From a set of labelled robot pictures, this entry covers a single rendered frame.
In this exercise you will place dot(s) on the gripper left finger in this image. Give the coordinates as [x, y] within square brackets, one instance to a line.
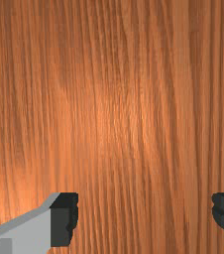
[34, 229]

